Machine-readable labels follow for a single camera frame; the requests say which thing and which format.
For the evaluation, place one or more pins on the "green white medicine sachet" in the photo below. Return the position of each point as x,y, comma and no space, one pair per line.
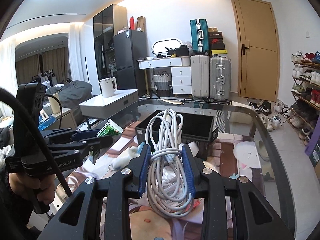
110,128

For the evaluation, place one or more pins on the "open cardboard box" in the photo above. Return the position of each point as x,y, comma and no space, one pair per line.
312,150

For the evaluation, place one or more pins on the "white suitcase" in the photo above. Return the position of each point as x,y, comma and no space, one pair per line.
200,76

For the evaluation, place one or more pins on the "dark grey beanbag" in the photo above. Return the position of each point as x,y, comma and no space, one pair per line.
72,94

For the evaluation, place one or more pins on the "white dressing desk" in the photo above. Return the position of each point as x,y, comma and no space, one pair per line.
178,67

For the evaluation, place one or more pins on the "teal suitcase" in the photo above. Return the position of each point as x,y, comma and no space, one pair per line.
199,36

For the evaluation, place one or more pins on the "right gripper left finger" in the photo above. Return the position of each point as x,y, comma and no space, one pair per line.
80,215

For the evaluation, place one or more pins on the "stacked shoe boxes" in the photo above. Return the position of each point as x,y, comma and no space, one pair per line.
216,43

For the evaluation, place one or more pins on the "black refrigerator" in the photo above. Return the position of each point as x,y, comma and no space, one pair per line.
129,47

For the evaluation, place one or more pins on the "black glass cabinet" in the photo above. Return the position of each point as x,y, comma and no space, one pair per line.
106,25

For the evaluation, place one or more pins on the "tan wooden door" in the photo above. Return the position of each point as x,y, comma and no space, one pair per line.
259,50

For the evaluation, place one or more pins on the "silver suitcase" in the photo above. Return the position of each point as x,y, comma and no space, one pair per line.
220,78

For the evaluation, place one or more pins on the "woven laundry basket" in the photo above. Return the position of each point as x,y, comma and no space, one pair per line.
163,84

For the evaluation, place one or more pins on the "white electric kettle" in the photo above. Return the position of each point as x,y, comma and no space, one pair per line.
108,87

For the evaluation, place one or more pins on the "grey white side table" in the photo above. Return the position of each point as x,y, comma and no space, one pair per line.
102,108

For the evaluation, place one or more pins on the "white blue plush toy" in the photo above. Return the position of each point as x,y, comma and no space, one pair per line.
124,158

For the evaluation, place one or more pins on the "wooden shoe rack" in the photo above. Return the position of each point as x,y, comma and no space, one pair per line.
305,90

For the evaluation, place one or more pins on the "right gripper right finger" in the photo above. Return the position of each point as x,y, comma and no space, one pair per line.
253,216

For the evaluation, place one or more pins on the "person's left hand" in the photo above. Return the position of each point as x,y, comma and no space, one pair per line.
20,183

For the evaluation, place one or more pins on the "white foam sheet roll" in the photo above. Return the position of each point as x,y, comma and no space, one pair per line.
194,148

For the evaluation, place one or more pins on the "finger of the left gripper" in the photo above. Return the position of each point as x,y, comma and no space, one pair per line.
85,145
69,134

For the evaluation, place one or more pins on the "oval vanity mirror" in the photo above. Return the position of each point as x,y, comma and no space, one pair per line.
165,47

